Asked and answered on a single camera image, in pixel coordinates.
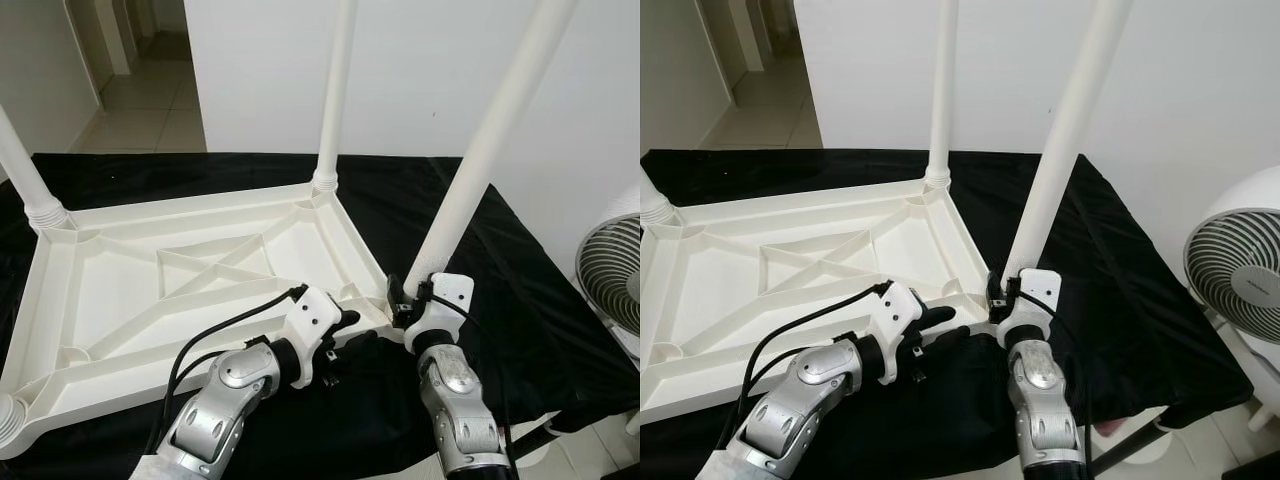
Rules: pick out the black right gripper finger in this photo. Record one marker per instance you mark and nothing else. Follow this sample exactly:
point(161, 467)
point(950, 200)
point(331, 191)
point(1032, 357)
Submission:
point(993, 288)
point(396, 294)

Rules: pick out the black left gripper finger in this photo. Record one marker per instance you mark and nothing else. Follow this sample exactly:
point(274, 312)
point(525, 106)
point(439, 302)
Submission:
point(948, 338)
point(347, 320)
point(935, 317)
point(360, 343)

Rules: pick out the white plastic children tabletop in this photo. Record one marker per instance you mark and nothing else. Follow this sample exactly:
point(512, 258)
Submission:
point(780, 290)
point(150, 300)

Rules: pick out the pink plastic piece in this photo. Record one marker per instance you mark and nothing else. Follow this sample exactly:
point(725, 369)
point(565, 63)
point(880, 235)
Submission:
point(1112, 427)

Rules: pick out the black metal table leg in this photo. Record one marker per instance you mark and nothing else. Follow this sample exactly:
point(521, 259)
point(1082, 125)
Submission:
point(532, 437)
point(1128, 448)

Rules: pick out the black metal shelf rack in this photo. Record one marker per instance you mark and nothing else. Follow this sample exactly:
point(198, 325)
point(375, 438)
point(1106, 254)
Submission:
point(1252, 470)

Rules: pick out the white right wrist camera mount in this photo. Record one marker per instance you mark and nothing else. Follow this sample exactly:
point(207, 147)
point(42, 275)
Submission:
point(1035, 295)
point(445, 300)

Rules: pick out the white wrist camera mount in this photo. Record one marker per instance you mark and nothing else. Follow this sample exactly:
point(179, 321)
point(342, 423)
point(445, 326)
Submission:
point(445, 300)
point(1035, 295)
point(895, 315)
point(312, 320)

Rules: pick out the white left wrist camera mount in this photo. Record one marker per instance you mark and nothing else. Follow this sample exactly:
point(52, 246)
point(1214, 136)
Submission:
point(895, 315)
point(312, 320)

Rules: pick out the white pedestal fan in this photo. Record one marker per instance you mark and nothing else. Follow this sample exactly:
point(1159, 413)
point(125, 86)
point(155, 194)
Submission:
point(1240, 265)
point(612, 275)

